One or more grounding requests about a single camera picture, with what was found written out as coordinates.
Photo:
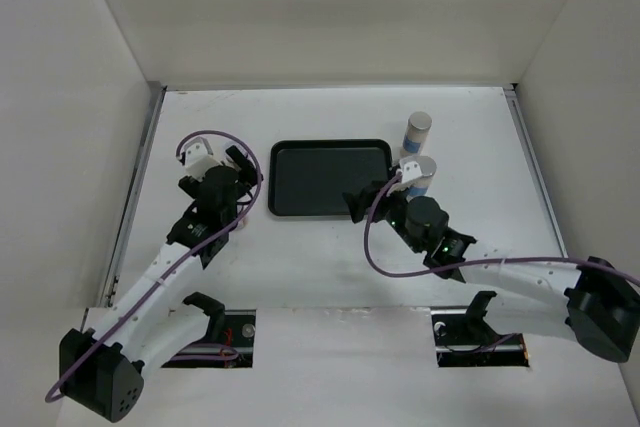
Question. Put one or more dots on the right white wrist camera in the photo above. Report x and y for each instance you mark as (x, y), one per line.
(407, 173)

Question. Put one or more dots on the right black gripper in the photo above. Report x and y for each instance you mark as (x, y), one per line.
(358, 201)

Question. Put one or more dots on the silver-lid shaker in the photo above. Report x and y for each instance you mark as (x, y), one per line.
(420, 186)
(418, 127)

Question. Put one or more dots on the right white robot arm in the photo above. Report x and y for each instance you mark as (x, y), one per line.
(587, 301)

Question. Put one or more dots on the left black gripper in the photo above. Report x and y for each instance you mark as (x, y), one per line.
(244, 166)

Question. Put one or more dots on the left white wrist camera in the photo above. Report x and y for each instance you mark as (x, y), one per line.
(197, 156)

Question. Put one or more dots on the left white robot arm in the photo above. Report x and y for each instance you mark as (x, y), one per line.
(163, 318)

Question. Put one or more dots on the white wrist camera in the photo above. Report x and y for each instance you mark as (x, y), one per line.
(197, 156)
(407, 173)

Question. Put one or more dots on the black rectangular tray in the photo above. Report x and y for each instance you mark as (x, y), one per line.
(308, 178)

